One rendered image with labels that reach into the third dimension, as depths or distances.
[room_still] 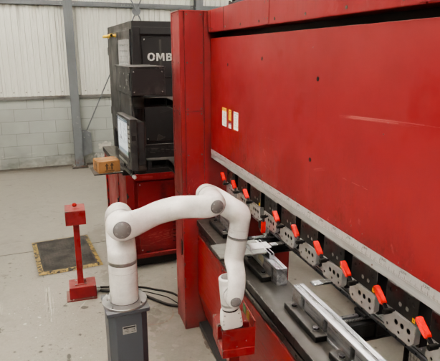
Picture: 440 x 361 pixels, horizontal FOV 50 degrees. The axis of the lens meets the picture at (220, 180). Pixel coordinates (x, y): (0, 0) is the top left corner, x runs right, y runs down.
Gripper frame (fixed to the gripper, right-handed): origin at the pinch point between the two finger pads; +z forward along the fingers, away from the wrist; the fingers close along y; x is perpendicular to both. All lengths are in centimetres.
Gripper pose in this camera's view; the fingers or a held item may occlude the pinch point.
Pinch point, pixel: (232, 336)
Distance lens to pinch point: 236.2
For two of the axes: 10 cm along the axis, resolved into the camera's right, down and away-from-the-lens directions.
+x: 2.3, 2.5, -9.4
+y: -9.7, 1.5, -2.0
